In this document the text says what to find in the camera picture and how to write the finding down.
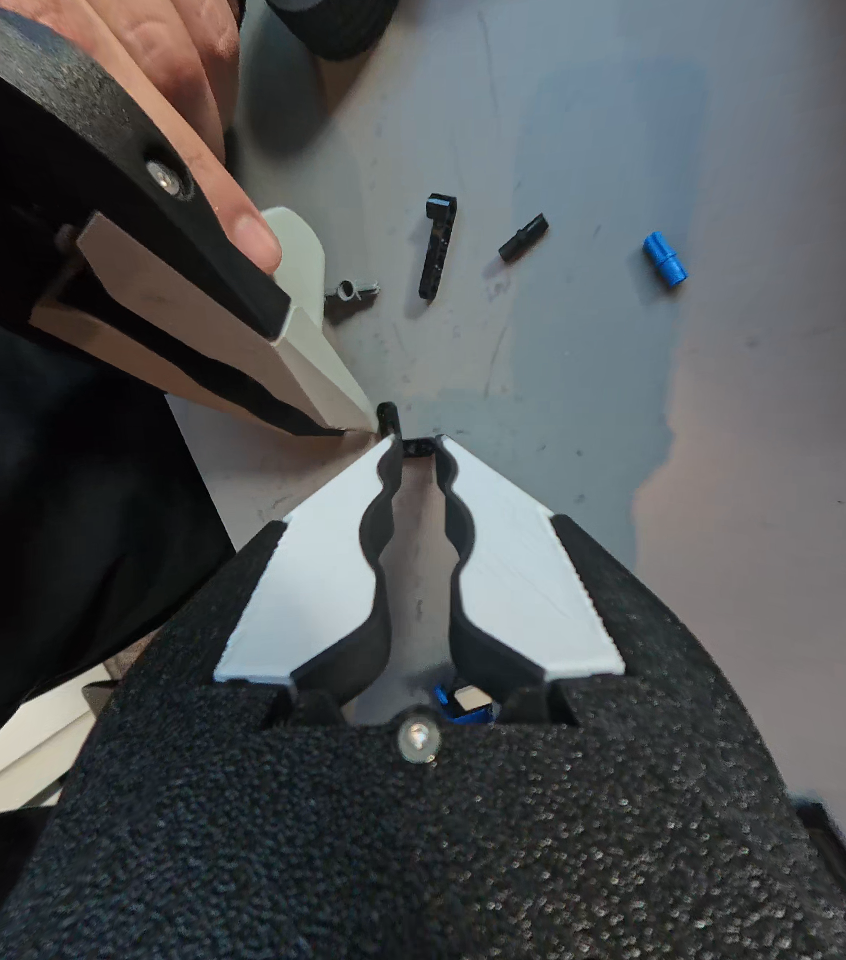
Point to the person's black clothing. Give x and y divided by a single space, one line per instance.
55 525

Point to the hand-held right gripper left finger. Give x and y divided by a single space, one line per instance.
303 592

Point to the blue toy connector pin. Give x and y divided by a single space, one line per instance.
666 259

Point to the grey desk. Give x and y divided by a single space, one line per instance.
692 450

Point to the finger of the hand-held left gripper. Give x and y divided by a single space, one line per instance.
168 292
85 337

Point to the black toy connector pin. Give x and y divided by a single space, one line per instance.
522 238

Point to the grey toy axle connector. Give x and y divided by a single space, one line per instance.
351 290

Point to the black rubber toy tyre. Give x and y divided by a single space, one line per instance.
333 30

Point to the black thin toy liftarm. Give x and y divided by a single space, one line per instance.
438 247

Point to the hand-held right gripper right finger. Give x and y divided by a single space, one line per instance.
528 592

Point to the person's left hand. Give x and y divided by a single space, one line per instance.
168 67

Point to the black angled toy beam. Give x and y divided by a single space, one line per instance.
390 418

